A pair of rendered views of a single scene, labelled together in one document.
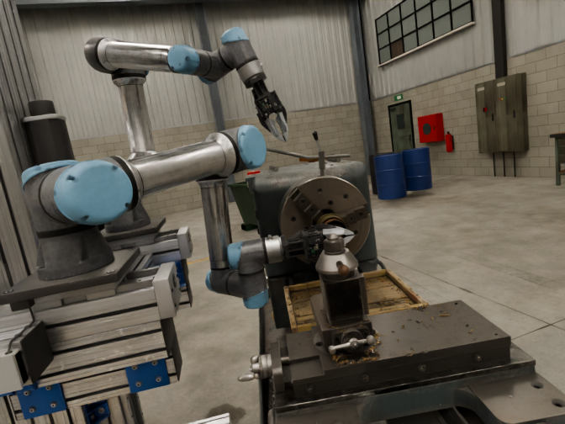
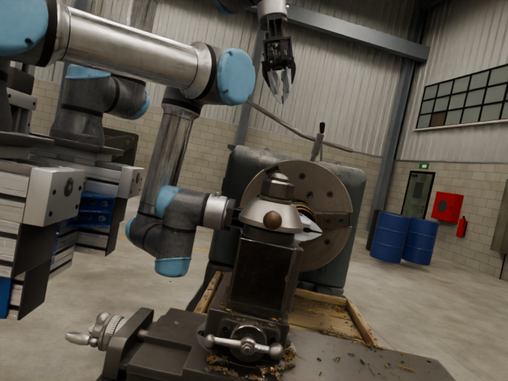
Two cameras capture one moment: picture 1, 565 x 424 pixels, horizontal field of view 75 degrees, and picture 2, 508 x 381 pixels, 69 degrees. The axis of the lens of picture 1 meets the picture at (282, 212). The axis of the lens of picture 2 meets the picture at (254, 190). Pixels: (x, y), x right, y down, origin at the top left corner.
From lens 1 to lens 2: 29 cm
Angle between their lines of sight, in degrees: 8
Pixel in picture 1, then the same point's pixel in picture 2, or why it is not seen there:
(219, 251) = (153, 192)
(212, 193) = (172, 122)
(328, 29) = (376, 80)
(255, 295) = (170, 258)
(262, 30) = (314, 60)
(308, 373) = (158, 364)
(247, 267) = (175, 218)
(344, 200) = (326, 199)
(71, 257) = not seen: outside the picture
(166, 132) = not seen: hidden behind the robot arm
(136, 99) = (144, 13)
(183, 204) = not seen: hidden behind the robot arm
